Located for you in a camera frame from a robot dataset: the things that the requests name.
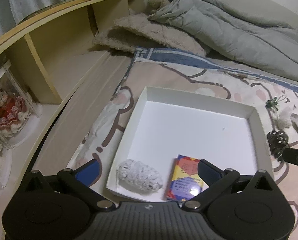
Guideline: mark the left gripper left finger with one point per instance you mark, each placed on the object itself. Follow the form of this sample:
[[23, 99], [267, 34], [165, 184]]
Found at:
[[77, 182]]

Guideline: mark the cartoon print bed sheet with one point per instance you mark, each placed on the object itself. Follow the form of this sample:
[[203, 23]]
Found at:
[[179, 70]]

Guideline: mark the doll in clear case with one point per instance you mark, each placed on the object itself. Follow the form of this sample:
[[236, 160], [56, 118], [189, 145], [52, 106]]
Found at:
[[19, 114]]

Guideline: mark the wooden headboard shelf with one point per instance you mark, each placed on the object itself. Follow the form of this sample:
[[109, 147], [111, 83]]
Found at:
[[53, 58]]

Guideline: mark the beige fluffy blanket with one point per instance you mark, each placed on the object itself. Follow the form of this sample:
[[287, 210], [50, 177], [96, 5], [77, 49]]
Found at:
[[133, 31]]

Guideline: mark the white grey knitted scrunchie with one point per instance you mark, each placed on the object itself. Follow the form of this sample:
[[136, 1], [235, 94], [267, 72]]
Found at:
[[139, 176]]

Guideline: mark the white shallow cardboard tray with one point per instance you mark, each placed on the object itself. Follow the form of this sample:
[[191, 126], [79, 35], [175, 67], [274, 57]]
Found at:
[[166, 123]]

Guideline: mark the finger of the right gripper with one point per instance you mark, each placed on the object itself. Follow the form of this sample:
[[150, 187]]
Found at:
[[290, 155]]

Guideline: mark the green hair clip with cord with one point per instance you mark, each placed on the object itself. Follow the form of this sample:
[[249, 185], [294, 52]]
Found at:
[[273, 103]]

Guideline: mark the black hair claw clip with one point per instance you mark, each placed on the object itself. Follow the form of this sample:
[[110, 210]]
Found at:
[[278, 142]]

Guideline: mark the plush toy under duvet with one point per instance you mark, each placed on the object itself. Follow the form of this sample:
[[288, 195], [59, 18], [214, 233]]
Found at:
[[155, 5]]

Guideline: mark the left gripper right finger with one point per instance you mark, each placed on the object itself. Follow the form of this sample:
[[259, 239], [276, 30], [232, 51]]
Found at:
[[218, 181]]

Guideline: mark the colourful card box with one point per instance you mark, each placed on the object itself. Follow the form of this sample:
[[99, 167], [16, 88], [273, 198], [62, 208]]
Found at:
[[185, 182]]

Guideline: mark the grey-green duvet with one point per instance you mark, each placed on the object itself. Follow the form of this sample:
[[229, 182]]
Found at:
[[264, 43]]

